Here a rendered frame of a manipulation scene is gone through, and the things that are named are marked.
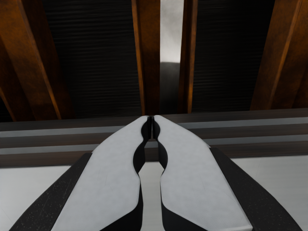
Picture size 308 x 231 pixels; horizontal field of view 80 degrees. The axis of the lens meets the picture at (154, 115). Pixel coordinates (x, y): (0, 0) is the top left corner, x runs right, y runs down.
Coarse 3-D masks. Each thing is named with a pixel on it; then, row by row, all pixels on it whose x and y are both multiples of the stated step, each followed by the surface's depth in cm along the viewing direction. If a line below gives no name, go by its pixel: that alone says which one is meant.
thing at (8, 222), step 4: (0, 208) 18; (0, 212) 19; (4, 212) 19; (0, 216) 19; (4, 216) 19; (0, 220) 19; (4, 220) 19; (8, 220) 19; (0, 224) 20; (4, 224) 20; (8, 224) 20; (12, 224) 20; (0, 228) 20; (4, 228) 20; (8, 228) 20
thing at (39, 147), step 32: (0, 128) 19; (32, 128) 18; (64, 128) 18; (96, 128) 18; (192, 128) 18; (224, 128) 18; (256, 128) 18; (288, 128) 17; (0, 160) 16; (32, 160) 16; (64, 160) 16
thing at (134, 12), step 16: (144, 0) 26; (192, 0) 22; (144, 16) 27; (192, 16) 23; (144, 32) 28; (192, 32) 24; (144, 48) 29; (192, 48) 25; (144, 64) 30; (192, 64) 26; (144, 80) 31; (192, 80) 27; (144, 96) 30; (144, 112) 30
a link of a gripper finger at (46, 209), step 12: (84, 156) 9; (72, 168) 8; (60, 180) 8; (72, 180) 8; (48, 192) 7; (60, 192) 7; (36, 204) 7; (48, 204) 7; (60, 204) 7; (24, 216) 6; (36, 216) 6; (48, 216) 6; (12, 228) 6; (24, 228) 6; (36, 228) 6; (48, 228) 6
